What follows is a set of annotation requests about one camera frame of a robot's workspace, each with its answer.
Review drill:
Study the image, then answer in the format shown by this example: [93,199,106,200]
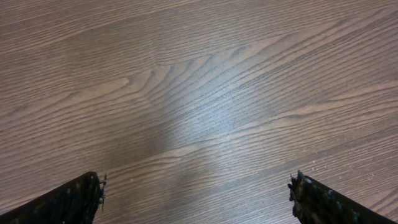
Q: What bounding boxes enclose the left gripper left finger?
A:
[1,171,106,224]

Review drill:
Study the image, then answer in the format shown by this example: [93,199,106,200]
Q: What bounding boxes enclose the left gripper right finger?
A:
[287,171,397,224]

